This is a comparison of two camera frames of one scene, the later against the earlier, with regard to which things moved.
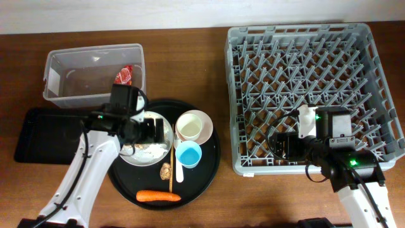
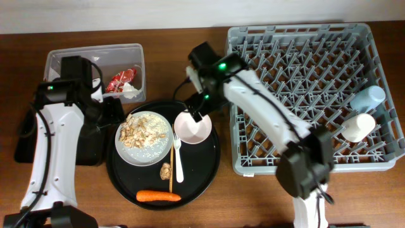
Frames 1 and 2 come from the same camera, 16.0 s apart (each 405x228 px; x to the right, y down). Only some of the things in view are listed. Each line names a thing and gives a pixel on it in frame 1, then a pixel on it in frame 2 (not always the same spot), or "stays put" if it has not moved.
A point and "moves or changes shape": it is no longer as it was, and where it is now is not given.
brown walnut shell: x=165 y=171 stays put
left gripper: x=149 y=135 -> x=116 y=110
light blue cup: x=188 y=153 -> x=367 y=100
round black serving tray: x=188 y=173 stays put
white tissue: x=147 y=152 moves or changes shape
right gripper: x=292 y=139 -> x=193 y=107
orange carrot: x=146 y=195 stays put
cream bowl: x=207 y=126 stays put
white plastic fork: x=179 y=167 stays put
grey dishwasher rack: x=273 y=71 stays put
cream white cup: x=189 y=126 -> x=357 y=128
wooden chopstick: x=171 y=159 stays put
